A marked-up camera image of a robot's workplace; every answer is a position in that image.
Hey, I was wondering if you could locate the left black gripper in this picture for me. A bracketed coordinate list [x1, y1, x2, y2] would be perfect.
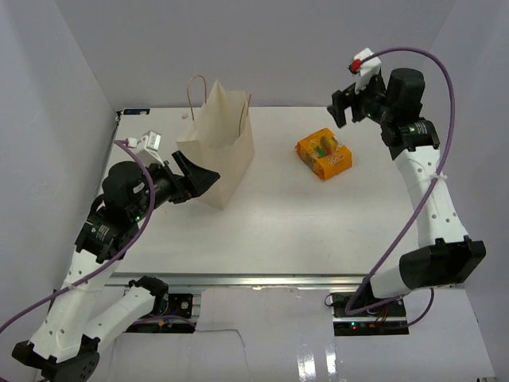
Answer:
[130, 150, 220, 220]

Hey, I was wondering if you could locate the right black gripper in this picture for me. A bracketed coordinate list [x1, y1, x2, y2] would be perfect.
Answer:
[326, 73, 394, 130]

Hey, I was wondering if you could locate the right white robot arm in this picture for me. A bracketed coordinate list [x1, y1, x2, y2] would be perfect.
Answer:
[328, 68, 486, 318]

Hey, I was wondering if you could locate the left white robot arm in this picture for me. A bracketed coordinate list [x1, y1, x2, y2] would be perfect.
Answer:
[12, 151, 220, 381]

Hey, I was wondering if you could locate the beige paper bag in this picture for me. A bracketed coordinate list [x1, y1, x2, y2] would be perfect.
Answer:
[177, 80, 255, 210]

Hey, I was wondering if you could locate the orange snack pack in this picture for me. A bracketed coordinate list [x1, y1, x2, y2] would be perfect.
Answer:
[295, 128, 353, 181]

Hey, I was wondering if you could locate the left blue table label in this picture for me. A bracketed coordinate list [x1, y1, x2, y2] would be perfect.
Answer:
[122, 108, 150, 115]

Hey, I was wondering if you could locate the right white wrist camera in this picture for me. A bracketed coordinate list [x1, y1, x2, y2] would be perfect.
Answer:
[348, 48, 381, 94]

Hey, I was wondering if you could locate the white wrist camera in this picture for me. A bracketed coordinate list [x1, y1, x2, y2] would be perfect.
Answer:
[348, 48, 381, 94]
[126, 131, 164, 167]

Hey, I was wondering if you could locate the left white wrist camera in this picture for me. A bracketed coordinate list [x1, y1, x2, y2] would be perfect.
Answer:
[126, 131, 164, 167]

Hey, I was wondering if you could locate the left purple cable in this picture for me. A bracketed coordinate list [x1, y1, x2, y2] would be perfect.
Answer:
[0, 138, 196, 335]

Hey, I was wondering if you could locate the aluminium front rail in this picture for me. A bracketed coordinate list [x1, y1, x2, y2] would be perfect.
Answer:
[107, 272, 379, 288]

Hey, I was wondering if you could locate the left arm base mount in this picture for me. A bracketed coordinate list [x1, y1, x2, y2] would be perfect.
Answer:
[126, 294, 200, 334]

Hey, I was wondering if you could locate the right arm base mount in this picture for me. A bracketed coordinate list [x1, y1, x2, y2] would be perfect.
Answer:
[324, 292, 410, 337]

